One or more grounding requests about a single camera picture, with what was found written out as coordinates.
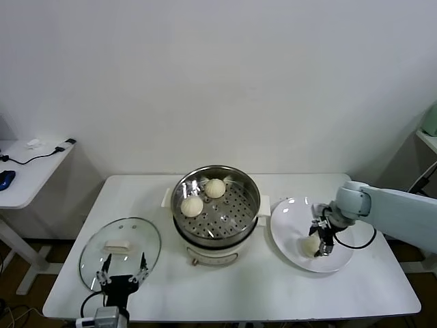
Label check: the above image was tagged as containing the pale green appliance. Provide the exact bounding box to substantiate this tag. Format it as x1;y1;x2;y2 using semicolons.
419;104;437;137

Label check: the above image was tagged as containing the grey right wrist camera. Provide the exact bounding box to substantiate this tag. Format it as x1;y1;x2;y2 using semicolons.
311;203;330;226

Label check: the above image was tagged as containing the stainless steel steamer basket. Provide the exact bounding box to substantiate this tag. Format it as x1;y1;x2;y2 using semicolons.
160;165;270;244

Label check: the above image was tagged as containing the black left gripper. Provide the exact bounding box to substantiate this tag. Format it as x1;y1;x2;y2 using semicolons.
96;251;151;308

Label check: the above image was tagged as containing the black desk cable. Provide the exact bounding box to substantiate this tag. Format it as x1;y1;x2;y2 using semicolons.
0;138;76;165

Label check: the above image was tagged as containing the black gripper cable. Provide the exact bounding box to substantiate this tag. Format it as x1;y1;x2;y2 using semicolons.
81;292;105;317
333;225;377;249

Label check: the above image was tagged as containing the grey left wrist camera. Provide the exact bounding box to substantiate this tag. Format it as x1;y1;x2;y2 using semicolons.
75;306;120;328

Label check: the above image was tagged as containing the white side desk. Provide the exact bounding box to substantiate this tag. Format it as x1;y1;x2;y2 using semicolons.
0;139;78;297

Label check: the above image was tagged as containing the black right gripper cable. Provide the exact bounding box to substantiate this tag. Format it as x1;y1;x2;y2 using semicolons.
333;225;377;249

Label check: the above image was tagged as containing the black power adapter cable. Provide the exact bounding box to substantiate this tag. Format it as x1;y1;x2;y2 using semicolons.
408;167;434;197

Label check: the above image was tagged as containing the round glass pot lid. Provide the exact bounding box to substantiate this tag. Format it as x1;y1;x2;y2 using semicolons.
79;217;162;297

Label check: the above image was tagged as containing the white steamed baozi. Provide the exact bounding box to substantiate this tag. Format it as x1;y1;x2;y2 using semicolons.
204;178;226;199
298;236;322;258
180;196;204;218

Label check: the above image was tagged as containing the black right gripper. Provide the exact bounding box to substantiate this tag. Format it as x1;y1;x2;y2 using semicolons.
309;218;339;259

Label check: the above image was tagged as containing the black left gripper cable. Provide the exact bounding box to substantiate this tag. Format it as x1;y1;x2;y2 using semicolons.
81;292;105;317

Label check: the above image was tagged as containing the blue computer mouse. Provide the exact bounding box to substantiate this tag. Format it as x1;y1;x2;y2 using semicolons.
0;169;17;191

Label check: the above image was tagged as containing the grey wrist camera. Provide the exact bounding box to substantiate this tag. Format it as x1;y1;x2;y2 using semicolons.
75;306;120;328
311;203;330;226

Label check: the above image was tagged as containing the white floor cable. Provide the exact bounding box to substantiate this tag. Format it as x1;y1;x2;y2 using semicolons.
5;305;44;325

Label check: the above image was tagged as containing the white electric cooking pot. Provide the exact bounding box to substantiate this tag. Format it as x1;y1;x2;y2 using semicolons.
170;201;268;267

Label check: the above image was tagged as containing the large white plate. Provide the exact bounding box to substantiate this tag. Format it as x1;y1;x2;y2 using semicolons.
269;196;355;273

